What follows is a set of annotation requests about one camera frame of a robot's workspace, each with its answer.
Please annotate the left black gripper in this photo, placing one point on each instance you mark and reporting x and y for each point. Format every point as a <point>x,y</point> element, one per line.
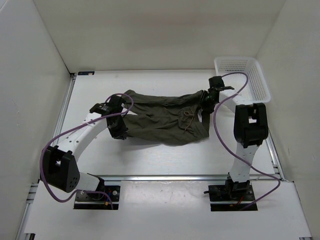
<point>121,133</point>

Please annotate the white perforated plastic basket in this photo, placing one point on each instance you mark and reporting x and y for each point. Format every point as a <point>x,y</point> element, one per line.
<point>245,74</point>

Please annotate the aluminium frame rail left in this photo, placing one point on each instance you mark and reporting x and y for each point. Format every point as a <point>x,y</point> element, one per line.
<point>21,235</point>

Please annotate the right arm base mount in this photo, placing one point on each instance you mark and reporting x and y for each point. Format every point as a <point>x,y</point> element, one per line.
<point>222,201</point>

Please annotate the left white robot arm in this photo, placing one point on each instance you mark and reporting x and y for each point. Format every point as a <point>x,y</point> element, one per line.
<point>59,167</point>

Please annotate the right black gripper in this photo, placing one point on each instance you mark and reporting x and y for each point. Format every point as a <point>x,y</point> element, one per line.
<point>204,107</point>

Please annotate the aluminium front rail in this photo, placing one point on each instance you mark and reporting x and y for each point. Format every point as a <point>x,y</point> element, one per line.
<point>179,177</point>

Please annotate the olive green shorts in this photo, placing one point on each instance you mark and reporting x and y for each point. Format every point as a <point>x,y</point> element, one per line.
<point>170,120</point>

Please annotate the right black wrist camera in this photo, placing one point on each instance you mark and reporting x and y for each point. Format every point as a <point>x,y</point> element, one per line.
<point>216,82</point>

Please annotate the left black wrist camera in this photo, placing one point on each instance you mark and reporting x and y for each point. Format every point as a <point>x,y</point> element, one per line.
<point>116,102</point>

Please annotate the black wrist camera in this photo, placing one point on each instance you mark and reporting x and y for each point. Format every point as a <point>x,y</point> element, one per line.
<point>116,102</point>
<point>216,82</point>

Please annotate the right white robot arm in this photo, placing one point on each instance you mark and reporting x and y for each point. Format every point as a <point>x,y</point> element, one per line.
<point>250,129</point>

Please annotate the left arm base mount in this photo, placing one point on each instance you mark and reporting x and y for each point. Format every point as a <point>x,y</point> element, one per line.
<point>108,198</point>

